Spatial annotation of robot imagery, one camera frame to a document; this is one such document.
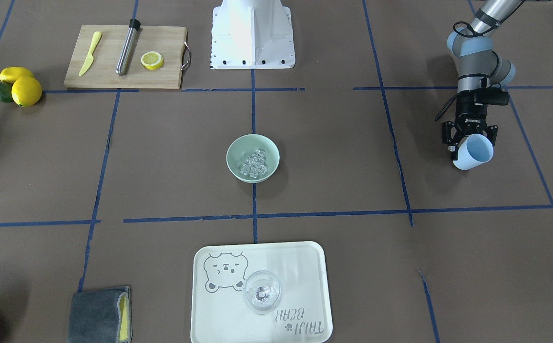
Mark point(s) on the yellow lemon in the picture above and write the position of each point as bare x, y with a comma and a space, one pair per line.
10, 75
26, 91

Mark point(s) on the yellow lemon upper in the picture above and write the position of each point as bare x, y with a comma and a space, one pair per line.
10, 75

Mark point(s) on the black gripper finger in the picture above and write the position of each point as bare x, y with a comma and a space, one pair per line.
491, 133
452, 137

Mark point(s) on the grey yellow folded cloth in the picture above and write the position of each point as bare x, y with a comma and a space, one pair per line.
101, 316

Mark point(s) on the ice cubes pile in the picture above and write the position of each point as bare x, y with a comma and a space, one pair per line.
254, 165

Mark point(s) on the yellow plastic knife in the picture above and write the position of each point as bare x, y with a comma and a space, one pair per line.
89, 58

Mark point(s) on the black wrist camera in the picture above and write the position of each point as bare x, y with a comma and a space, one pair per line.
486, 96

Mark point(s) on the lemon half slice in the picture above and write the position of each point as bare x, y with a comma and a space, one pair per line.
152, 60

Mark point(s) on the clear wine glass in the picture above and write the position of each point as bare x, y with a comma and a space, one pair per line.
262, 292

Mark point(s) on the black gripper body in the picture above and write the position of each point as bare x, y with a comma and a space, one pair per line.
470, 116

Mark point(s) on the green bowl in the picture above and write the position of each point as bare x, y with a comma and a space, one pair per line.
246, 145

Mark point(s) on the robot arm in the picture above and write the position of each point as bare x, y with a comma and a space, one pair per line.
482, 76

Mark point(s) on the yellow lemon lower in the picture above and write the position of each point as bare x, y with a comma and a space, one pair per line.
26, 91

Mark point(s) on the light blue cup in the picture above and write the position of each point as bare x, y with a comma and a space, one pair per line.
474, 151

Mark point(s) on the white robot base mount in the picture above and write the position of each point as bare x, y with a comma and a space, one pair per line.
252, 35

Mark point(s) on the cream bear tray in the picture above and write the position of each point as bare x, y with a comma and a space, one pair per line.
219, 313

